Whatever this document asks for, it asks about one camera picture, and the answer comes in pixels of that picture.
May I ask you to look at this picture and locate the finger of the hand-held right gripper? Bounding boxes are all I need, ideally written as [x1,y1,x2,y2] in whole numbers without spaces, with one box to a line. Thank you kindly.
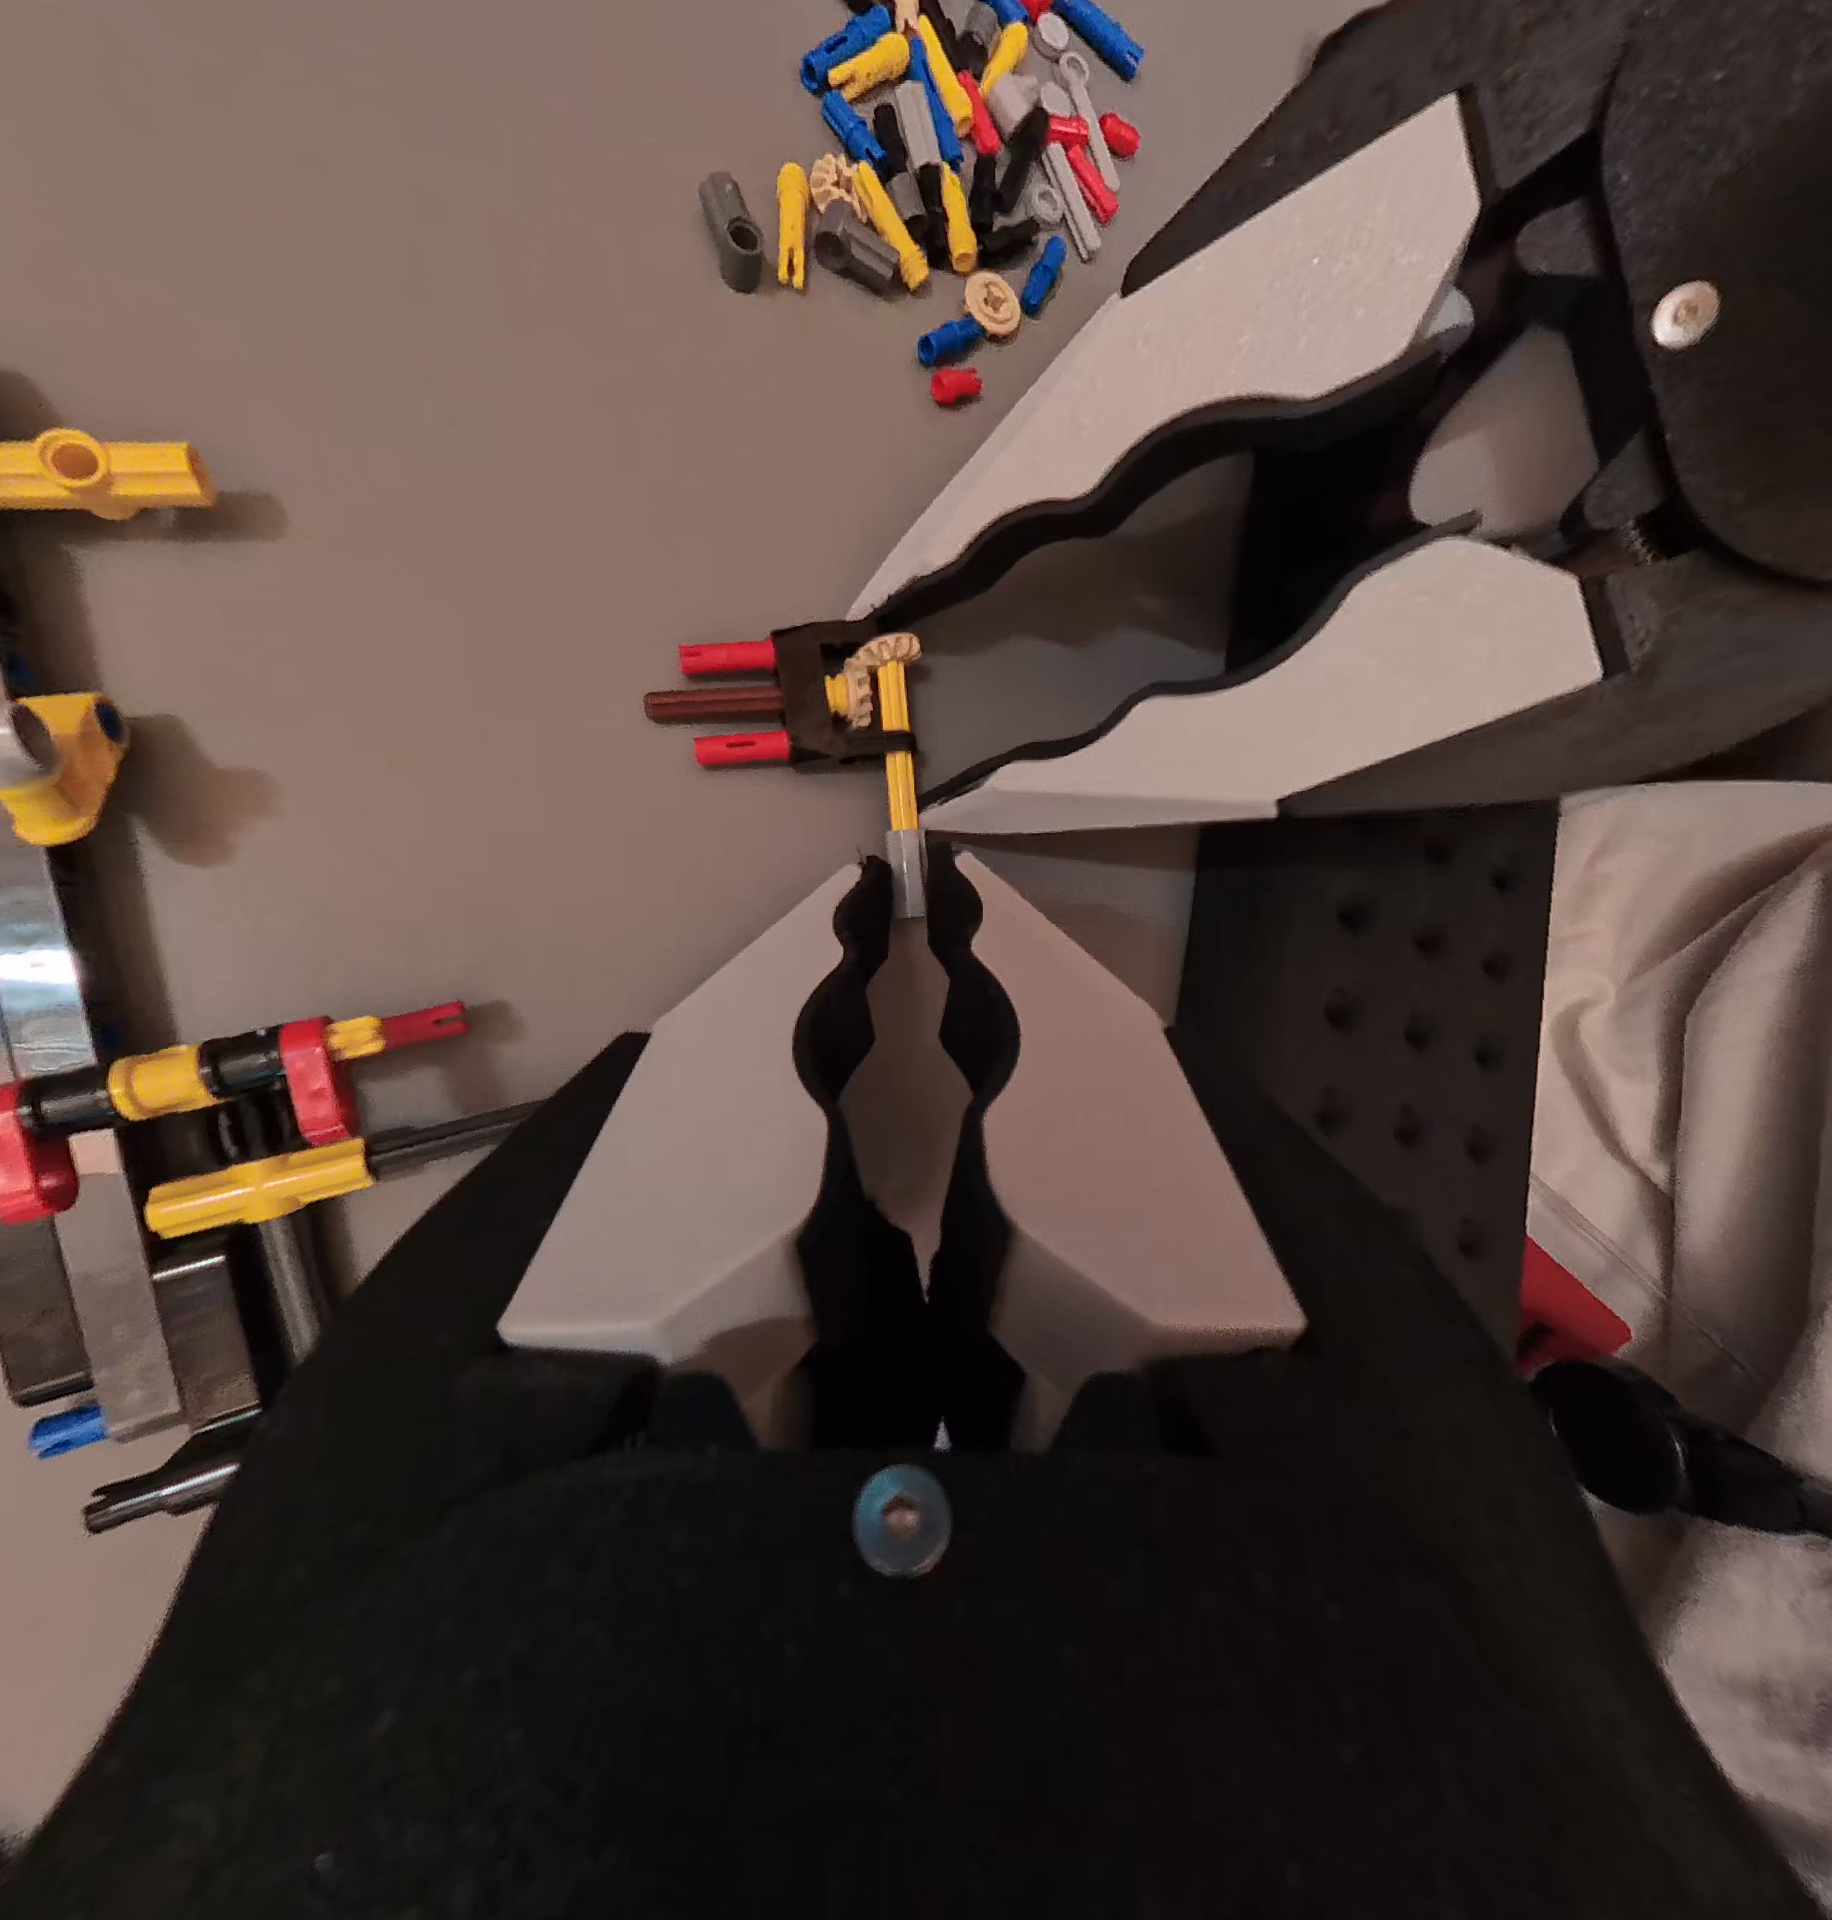
[914,516,1610,839]
[851,88,1501,623]

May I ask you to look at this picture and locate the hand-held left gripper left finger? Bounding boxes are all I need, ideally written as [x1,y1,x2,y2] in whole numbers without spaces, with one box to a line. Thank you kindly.
[493,858,925,1449]

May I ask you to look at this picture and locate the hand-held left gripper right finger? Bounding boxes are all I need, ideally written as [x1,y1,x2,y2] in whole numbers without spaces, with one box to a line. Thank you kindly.
[923,842,1307,1449]

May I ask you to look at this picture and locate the black lego fork red pins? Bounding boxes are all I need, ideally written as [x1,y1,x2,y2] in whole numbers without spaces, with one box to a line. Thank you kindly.
[677,620,925,778]

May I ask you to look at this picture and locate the short yellow lego axle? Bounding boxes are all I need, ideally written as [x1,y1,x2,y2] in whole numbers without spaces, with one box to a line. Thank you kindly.
[879,660,925,834]

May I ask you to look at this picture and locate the long grey lego beam assembly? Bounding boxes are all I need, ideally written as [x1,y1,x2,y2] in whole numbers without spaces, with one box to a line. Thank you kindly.
[0,426,550,1534]

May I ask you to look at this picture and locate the pile of small lego pins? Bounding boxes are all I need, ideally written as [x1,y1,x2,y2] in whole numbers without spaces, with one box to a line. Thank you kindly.
[693,0,1145,410]

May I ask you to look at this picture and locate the black foam pad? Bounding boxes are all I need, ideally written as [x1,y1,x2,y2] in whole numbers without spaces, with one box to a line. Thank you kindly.
[1173,802,1561,1352]

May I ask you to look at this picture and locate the red badge card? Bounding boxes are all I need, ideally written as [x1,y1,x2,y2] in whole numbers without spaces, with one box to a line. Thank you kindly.
[1517,1236,1635,1381]

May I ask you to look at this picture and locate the person's white shirt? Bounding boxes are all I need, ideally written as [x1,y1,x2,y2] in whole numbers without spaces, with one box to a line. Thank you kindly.
[1517,780,1832,1920]

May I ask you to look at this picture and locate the black lanyard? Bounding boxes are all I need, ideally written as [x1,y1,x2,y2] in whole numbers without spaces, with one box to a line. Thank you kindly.
[1534,1356,1832,1554]

